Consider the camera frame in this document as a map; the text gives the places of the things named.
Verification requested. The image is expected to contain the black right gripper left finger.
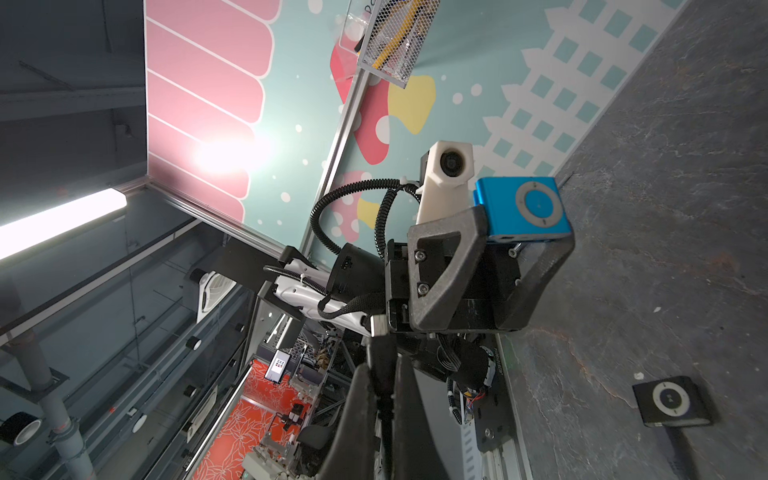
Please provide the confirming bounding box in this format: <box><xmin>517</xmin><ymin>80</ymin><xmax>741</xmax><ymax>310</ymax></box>
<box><xmin>316</xmin><ymin>364</ymin><xmax>377</xmax><ymax>480</ymax></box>

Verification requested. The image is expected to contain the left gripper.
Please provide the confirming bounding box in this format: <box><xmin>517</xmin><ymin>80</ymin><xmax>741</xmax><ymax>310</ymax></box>
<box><xmin>385</xmin><ymin>206</ymin><xmax>575</xmax><ymax>334</ymax></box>

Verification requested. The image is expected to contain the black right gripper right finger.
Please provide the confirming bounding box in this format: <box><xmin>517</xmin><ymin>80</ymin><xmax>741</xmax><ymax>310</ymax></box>
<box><xmin>392</xmin><ymin>356</ymin><xmax>449</xmax><ymax>479</ymax></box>

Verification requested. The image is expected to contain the blue mp3 player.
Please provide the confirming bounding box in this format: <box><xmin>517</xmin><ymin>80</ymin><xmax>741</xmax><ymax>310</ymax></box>
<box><xmin>473</xmin><ymin>177</ymin><xmax>573</xmax><ymax>243</ymax></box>

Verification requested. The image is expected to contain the black mp3 player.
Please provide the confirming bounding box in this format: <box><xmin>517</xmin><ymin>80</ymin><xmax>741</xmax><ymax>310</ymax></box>
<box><xmin>632</xmin><ymin>376</ymin><xmax>713</xmax><ymax>428</ymax></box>

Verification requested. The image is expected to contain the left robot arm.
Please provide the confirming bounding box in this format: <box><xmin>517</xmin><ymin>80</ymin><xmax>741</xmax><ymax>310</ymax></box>
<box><xmin>260</xmin><ymin>177</ymin><xmax>575</xmax><ymax>336</ymax></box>

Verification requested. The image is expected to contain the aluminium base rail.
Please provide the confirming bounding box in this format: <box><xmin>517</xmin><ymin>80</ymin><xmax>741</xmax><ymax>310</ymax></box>
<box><xmin>460</xmin><ymin>334</ymin><xmax>532</xmax><ymax>479</ymax></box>

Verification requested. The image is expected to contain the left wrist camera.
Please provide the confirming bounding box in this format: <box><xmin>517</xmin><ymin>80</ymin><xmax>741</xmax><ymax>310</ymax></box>
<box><xmin>416</xmin><ymin>141</ymin><xmax>475</xmax><ymax>225</ymax></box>

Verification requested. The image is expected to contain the clear acrylic wall bin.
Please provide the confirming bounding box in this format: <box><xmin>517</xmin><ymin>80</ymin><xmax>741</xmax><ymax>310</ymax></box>
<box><xmin>338</xmin><ymin>0</ymin><xmax>440</xmax><ymax>89</ymax></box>

